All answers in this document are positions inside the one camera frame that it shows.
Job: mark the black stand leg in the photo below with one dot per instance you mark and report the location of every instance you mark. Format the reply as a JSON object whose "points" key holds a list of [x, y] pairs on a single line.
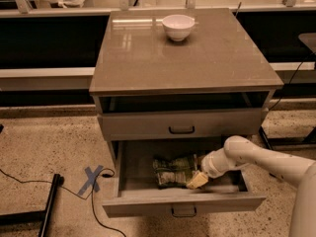
{"points": [[265, 139], [41, 216]]}

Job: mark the blue tape cross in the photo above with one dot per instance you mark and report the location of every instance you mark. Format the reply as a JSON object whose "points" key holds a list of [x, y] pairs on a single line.
{"points": [[91, 180]]}

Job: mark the green jalapeno chip bag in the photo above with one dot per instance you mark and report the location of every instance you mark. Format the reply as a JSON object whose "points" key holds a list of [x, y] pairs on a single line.
{"points": [[174, 173]]}

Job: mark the open grey middle drawer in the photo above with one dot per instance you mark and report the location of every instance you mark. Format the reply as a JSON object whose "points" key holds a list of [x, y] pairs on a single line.
{"points": [[136, 192]]}

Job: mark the black stand leg right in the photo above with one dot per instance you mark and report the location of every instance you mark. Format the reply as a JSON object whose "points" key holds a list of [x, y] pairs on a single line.
{"points": [[265, 139]]}

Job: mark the grey drawer cabinet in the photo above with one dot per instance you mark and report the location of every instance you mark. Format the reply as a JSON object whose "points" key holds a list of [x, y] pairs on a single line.
{"points": [[217, 67]]}

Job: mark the closed grey top drawer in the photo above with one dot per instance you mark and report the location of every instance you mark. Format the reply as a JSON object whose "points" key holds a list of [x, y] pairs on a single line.
{"points": [[163, 125]]}

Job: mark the white ceramic bowl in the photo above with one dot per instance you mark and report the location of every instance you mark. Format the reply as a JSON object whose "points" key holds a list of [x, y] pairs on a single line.
{"points": [[178, 27]]}

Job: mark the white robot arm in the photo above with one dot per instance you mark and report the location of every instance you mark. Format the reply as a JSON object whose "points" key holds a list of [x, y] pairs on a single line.
{"points": [[300, 172]]}

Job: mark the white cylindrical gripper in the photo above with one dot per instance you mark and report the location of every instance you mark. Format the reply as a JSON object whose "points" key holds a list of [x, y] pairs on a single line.
{"points": [[209, 166]]}

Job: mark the black stand leg left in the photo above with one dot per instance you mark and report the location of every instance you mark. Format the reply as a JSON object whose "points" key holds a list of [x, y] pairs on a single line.
{"points": [[41, 216]]}

